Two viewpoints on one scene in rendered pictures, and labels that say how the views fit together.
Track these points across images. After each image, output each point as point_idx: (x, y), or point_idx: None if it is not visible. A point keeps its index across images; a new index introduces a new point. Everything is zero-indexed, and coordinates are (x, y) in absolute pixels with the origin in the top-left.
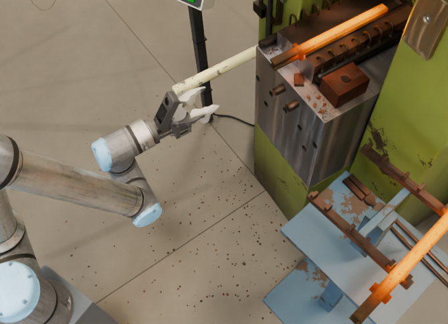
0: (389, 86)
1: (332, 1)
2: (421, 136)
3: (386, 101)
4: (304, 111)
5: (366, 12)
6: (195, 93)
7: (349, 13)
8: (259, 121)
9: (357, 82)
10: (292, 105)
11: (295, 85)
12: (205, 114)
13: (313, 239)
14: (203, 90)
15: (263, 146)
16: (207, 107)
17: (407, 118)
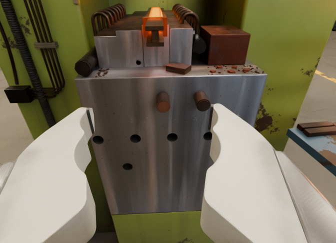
0: (251, 20)
1: (110, 22)
2: (303, 43)
3: (250, 43)
4: (218, 96)
5: (152, 8)
6: (83, 131)
7: (138, 16)
8: (121, 205)
9: (233, 27)
10: (206, 96)
11: (185, 70)
12: (274, 149)
13: None
14: (93, 121)
15: (136, 232)
16: (225, 122)
17: (283, 38)
